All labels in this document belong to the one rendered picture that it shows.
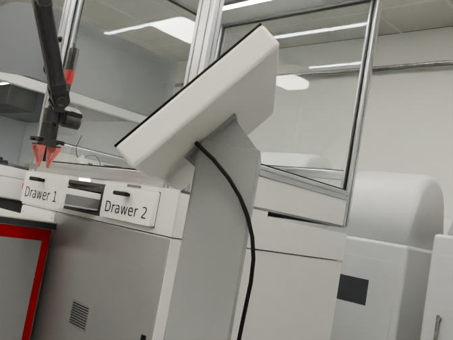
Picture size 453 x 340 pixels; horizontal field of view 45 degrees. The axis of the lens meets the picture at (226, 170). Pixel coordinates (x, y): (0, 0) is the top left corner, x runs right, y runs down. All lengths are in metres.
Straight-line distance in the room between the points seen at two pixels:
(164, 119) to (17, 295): 1.41
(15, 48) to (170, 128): 2.05
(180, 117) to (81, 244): 1.24
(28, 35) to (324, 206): 1.65
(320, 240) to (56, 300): 1.03
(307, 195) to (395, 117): 2.95
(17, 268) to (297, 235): 1.04
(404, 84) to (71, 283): 3.68
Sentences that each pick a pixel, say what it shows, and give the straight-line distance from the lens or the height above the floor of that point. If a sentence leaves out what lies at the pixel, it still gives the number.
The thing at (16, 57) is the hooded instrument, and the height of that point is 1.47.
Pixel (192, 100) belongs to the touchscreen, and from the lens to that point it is 0.89.
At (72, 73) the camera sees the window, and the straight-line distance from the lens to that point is 2.43.
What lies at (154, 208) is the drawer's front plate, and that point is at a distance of 1.72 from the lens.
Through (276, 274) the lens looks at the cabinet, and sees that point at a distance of 2.04.
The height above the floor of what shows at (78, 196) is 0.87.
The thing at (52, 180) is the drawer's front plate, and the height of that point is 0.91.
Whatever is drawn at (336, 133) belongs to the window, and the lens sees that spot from 2.29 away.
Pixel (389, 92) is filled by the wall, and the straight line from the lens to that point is 5.10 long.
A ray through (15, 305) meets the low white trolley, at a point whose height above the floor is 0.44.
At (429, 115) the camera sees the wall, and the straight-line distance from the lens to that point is 4.87.
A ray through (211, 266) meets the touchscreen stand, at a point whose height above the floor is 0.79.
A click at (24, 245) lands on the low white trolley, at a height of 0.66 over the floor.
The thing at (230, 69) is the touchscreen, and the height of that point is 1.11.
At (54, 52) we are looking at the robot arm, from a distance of 1.89.
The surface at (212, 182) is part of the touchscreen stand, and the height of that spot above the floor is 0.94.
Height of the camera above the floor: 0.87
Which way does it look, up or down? 5 degrees up
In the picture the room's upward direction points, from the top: 10 degrees clockwise
